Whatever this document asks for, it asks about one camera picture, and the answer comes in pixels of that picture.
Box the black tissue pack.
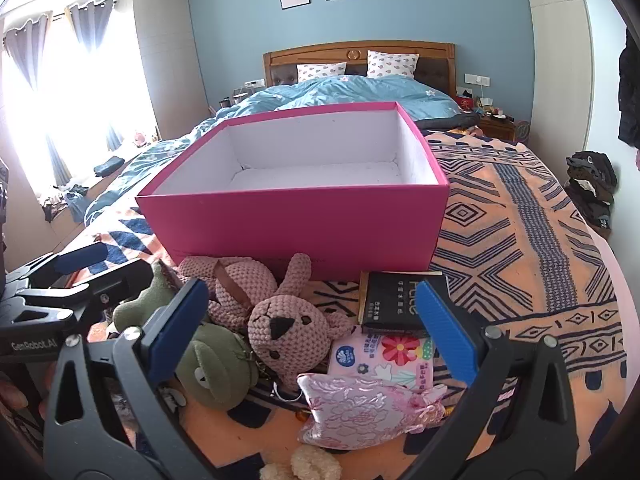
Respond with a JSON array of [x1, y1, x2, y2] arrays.
[[358, 270, 451, 336]]

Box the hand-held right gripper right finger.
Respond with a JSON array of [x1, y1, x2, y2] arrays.
[[400, 280, 593, 480]]

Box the green frog plush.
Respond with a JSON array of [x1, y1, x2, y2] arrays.
[[111, 262, 258, 408]]

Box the white wardrobe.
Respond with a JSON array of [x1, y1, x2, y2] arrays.
[[520, 0, 596, 161]]

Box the orange patterned blanket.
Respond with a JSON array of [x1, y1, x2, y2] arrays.
[[55, 127, 631, 480]]

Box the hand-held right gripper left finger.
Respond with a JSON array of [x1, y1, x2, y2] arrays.
[[42, 277, 216, 480]]

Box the pink satin sachet bag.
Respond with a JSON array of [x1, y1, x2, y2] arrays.
[[296, 372, 447, 451]]

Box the wooden headboard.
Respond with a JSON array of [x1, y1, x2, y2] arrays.
[[263, 40, 457, 98]]

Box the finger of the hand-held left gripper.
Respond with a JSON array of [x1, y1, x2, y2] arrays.
[[75, 259, 154, 337], [5, 242, 108, 291]]

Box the blue floral duvet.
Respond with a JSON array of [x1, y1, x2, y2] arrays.
[[82, 75, 463, 231]]

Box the pile of dark clothes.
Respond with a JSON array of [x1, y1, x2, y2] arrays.
[[565, 150, 618, 233]]

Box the wooden nightstand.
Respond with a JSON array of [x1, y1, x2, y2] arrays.
[[477, 112, 518, 141]]

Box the white patterned pillow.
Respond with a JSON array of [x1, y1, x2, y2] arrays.
[[366, 50, 420, 78], [295, 62, 347, 82]]

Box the cream plush bear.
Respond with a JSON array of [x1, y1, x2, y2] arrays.
[[259, 445, 343, 480]]

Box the pink cardboard box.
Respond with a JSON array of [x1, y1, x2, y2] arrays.
[[135, 101, 451, 281]]

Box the dark grey cloth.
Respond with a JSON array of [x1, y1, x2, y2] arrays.
[[415, 112, 481, 131]]

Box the pink floral tissue pack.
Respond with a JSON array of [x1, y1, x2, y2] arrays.
[[327, 332, 436, 391]]

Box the heap of clothes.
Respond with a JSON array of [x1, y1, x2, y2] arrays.
[[42, 185, 91, 223]]

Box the pink crochet bear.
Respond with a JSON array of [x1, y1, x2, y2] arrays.
[[177, 252, 356, 393]]

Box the grey curtain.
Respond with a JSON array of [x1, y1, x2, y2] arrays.
[[65, 1, 125, 151], [2, 25, 71, 186]]

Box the black jacket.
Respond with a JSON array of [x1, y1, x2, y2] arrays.
[[617, 27, 640, 151]]

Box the person's left hand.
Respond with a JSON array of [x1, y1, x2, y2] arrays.
[[0, 375, 53, 423]]

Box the dark folded cloth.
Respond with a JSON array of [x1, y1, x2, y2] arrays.
[[94, 157, 125, 178]]

